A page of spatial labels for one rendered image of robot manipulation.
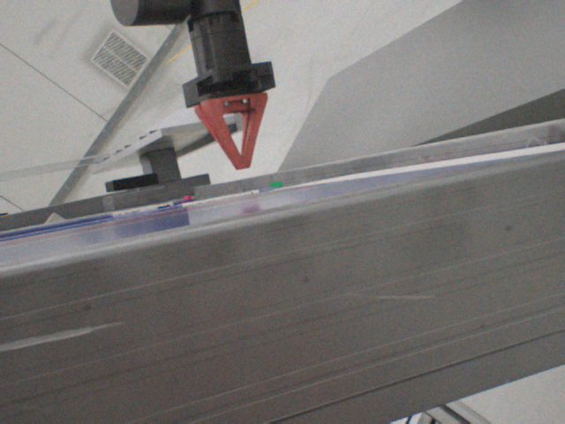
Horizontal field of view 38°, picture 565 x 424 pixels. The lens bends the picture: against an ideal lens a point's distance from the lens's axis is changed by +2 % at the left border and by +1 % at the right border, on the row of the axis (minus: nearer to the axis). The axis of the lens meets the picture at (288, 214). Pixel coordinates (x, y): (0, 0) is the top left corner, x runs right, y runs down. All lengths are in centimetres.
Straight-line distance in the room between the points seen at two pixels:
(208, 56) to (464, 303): 63
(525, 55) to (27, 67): 783
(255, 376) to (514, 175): 10
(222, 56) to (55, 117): 765
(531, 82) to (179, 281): 60
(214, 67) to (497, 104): 28
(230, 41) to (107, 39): 787
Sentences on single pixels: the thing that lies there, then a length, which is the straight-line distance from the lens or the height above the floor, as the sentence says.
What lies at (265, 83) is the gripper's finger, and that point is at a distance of 82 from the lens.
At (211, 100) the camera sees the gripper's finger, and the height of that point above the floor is 79.
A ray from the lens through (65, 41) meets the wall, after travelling 862.
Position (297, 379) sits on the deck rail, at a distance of 21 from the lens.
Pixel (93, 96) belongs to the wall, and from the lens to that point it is 856.
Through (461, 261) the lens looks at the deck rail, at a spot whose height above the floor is 82.
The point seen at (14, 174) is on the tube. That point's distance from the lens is 123.
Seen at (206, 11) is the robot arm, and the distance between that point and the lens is 84.
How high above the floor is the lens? 94
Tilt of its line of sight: 19 degrees down
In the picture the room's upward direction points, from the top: 53 degrees counter-clockwise
